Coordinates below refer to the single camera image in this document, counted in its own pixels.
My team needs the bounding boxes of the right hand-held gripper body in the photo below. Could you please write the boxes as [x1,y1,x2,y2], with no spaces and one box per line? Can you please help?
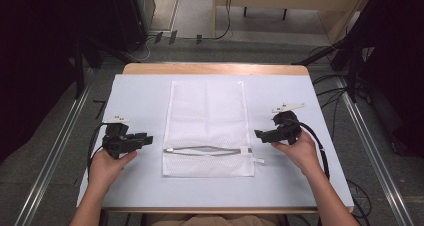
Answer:
[271,102,307,146]

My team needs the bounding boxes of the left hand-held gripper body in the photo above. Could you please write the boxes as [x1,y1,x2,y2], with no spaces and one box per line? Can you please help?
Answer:
[101,115,138,160]

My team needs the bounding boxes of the white mesh laundry bag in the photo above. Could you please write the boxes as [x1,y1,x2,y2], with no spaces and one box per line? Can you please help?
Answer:
[161,79,266,179]

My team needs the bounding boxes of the person's right hand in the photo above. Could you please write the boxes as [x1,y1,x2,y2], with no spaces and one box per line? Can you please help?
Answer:
[271,130,323,179]

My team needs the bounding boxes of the person's left hand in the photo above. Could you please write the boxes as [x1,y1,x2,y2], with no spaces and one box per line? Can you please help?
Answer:
[87,148,138,194]

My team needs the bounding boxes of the pale blue table mat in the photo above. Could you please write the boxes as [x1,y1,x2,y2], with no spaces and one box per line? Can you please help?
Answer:
[76,73,355,209]

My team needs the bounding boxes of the wooden table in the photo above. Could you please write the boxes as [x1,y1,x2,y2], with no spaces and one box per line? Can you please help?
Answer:
[76,62,355,216]

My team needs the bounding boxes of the black metal stand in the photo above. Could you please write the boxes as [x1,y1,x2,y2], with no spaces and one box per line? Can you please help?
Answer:
[292,35,371,104]
[71,35,134,100]

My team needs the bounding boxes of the person's tan trousers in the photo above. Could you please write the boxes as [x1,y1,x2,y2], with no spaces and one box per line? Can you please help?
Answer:
[141,213,288,226]

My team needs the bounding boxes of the dark curtain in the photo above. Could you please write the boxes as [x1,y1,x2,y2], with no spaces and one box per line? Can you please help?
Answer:
[0,0,116,165]
[346,0,424,159]

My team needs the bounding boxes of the black cabinet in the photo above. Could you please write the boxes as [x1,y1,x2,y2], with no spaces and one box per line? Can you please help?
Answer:
[108,0,157,53]

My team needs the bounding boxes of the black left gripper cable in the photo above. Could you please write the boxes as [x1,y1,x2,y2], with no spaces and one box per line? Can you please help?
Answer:
[86,121,108,174]

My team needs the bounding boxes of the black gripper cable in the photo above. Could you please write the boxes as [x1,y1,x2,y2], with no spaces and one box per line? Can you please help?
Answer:
[86,121,108,174]
[289,117,331,181]

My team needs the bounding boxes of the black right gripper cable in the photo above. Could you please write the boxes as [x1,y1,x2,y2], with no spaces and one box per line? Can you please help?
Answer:
[289,117,331,181]

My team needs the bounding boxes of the black floor cables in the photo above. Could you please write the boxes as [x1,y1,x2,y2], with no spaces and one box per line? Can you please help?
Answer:
[309,45,351,142]

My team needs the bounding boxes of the metal floor rail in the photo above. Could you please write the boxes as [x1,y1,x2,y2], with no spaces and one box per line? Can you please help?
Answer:
[13,80,94,226]
[334,75,415,226]

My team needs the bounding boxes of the white floor cable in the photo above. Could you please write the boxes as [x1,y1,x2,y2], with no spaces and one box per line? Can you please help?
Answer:
[126,35,154,62]

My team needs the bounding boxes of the black hanging cable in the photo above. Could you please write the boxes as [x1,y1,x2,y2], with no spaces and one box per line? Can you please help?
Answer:
[213,0,235,41]

